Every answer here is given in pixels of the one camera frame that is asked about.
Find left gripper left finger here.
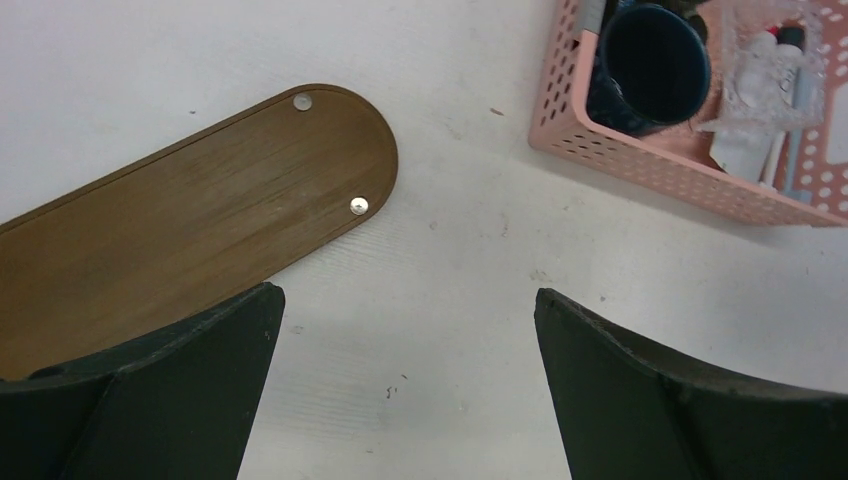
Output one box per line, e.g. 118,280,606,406
1,282,285,479

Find dark blue mug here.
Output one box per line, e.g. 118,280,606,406
586,1,712,137

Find grey tape strip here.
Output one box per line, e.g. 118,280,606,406
575,0,607,36

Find pink perforated plastic basket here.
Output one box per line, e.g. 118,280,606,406
528,0,847,227

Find brown oval wooden tray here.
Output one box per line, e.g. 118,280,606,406
1,84,399,380

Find light blue toothbrush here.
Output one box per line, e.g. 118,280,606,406
782,70,812,205

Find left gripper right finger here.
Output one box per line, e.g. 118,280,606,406
534,288,847,479

